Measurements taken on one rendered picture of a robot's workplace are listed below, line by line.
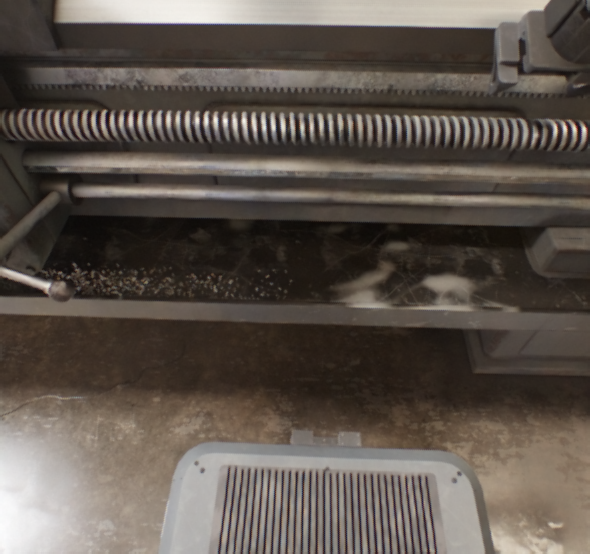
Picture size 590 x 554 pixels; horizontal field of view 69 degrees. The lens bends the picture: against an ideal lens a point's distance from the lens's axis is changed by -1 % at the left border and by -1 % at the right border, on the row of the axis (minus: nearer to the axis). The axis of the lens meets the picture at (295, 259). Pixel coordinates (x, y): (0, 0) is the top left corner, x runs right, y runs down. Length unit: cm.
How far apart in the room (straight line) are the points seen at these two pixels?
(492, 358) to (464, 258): 40
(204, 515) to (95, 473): 42
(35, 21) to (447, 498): 88
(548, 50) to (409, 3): 17
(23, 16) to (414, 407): 104
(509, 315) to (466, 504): 31
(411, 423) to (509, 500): 25
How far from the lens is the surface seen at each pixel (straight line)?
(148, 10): 62
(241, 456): 81
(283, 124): 56
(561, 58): 55
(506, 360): 124
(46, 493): 119
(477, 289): 84
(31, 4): 64
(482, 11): 62
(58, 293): 66
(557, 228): 91
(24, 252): 73
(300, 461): 80
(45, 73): 70
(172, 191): 67
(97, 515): 113
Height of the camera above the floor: 104
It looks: 51 degrees down
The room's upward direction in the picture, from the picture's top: straight up
